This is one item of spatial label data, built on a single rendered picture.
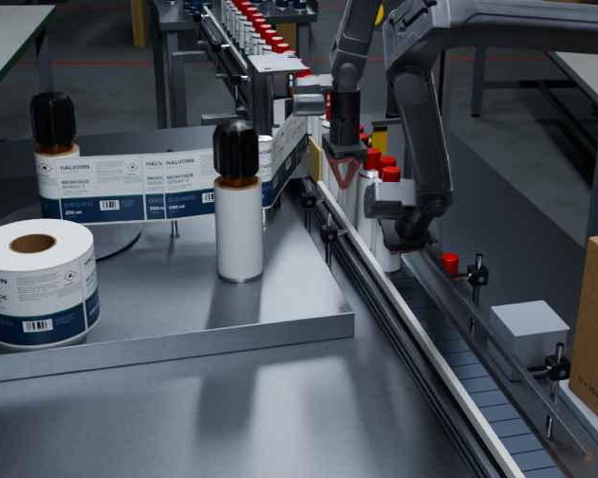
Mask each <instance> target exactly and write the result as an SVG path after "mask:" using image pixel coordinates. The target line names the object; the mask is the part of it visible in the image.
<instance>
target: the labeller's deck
mask: <svg viewBox="0 0 598 478"><path fill-rule="evenodd" d="M38 204H40V197H39V190H38V182H37V175H31V176H19V177H9V178H0V220H1V219H2V218H4V217H5V216H7V215H9V214H11V213H13V212H15V211H19V210H21V209H24V208H27V207H30V206H34V205H38ZM272 217H273V218H274V223H273V224H271V225H269V226H263V267H264V273H263V274H262V275H261V276H260V277H259V278H257V279H255V280H253V281H250V282H245V283H234V282H229V281H225V280H223V279H222V278H220V277H219V276H218V275H217V273H216V269H217V262H216V240H215V216H214V215H212V216H205V217H198V218H190V219H182V220H177V221H178V232H179V237H178V238H172V237H171V236H170V233H171V232H172V224H171V221H158V222H141V230H140V234H139V236H138V237H137V238H136V239H135V240H134V241H133V242H132V243H131V244H130V245H128V246H127V247H125V248H123V249H121V250H119V251H117V252H115V253H113V254H110V255H108V256H105V257H103V258H99V259H96V260H95V262H96V271H97V281H98V290H99V300H100V309H101V315H100V318H99V320H98V322H97V323H96V324H95V325H94V326H93V327H92V328H91V329H90V330H89V331H87V332H86V333H84V334H83V335H81V336H80V337H78V338H76V339H74V340H70V341H67V342H64V343H60V344H56V345H52V346H47V347H38V348H19V347H12V346H7V345H4V344H1V343H0V380H8V379H16V378H23V377H38V376H45V375H53V374H60V373H67V372H75V371H82V370H90V369H98V368H105V367H113V366H120V365H127V364H135V363H143V362H150V361H158V360H166V359H179V358H187V357H194V356H202V355H210V354H217V353H225V352H232V351H239V350H247V349H254V348H262V347H270V346H277V345H285V344H293V343H299V342H307V341H315V340H329V339H337V338H344V337H352V336H354V319H355V313H354V311H353V309H352V307H351V306H350V304H349V302H348V300H347V299H346V296H345V295H344V293H343V291H342V289H341V288H340V287H339V285H338V283H337V282H336V280H335V278H334V277H333V275H332V273H331V271H330V270H329V268H328V266H327V264H326V262H325V260H324V259H323V257H322V255H321V253H320V252H319V250H318V248H317V247H316V246H315V244H314V242H313V241H312V239H311V237H310V235H309V234H308V231H307V230H306V228H305V226H304V224H303V223H302V221H301V219H300V217H299V216H298V214H297V212H296V211H295V209H294V207H293V206H292V205H291V203H290V201H289V199H288V197H287V195H286V194H285V192H284V190H283V189H282V191H281V208H279V209H275V208H274V207H272Z"/></svg>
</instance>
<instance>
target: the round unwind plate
mask: <svg viewBox="0 0 598 478"><path fill-rule="evenodd" d="M34 219H42V213H41V205H40V204H38V205H34V206H30V207H27V208H24V209H21V210H19V211H15V212H13V213H11V214H9V215H7V216H5V217H4V218H2V219H1V220H0V227H2V226H5V225H7V224H11V223H15V222H20V221H26V220H34ZM87 229H88V230H89V231H90V232H91V233H92V236H93V243H94V252H95V260H96V259H99V258H103V257H105V256H108V255H110V254H113V253H115V252H117V251H119V250H121V249H123V248H125V247H127V246H128V245H130V244H131V243H132V242H133V241H134V240H135V239H136V238H137V237H138V236H139V234H140V230H141V222H140V223H122V224H104V225H87Z"/></svg>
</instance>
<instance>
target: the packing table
mask: <svg viewBox="0 0 598 478"><path fill-rule="evenodd" d="M543 52H544V53H545V54H546V55H547V56H548V57H549V58H550V59H551V60H552V61H553V62H554V63H555V64H556V66H557V67H558V68H559V69H560V70H561V71H562V72H563V73H564V74H565V75H566V76H567V77H568V78H569V80H500V81H484V69H485V58H486V46H476V49H475V61H474V73H473V85H472V98H471V110H472V111H475V113H473V114H471V117H474V118H478V117H479V114H477V111H481V104H482V92H483V89H497V88H537V90H538V91H539V92H540V93H541V94H542V96H543V97H544V98H545V99H546V100H547V101H548V103H549V104H550V105H551V106H552V108H553V109H554V110H555V111H556V112H557V113H558V115H559V116H560V117H561V118H562V119H563V121H564V122H565V123H566V124H567V125H568V127H569V128H570V129H571V130H572V131H573V133H574V134H575V135H576V136H577V137H578V138H579V139H580V140H581V141H582V142H583V143H584V145H585V146H586V147H587V148H588V149H589V151H590V152H591V153H592V154H593V155H594V157H595V158H596V164H595V171H594V178H593V184H592V191H591V198H590V205H589V218H588V224H587V231H586V239H585V245H584V249H585V250H588V243H589V238H590V237H594V236H598V143H597V142H596V141H595V140H594V139H593V138H592V137H591V136H590V134H589V133H588V132H587V131H586V130H585V129H584V127H583V126H582V125H581V124H580V123H579V122H578V121H577V120H576V118H575V117H574V116H573V115H572V114H571V113H570V111H569V110H568V109H567V108H566V107H565V106H564V105H563V104H562V102H561V101H560V100H558V99H557V98H556V97H555V95H554V94H553V93H552V92H551V91H550V89H549V88H579V89H580V90H581V91H582V92H583V93H584V94H585V95H586V96H587V97H588V98H589V99H590V100H591V104H590V108H591V109H592V110H595V111H594V112H591V114H592V115H593V116H598V112H597V110H598V55H595V54H582V53H568V52H554V51H543Z"/></svg>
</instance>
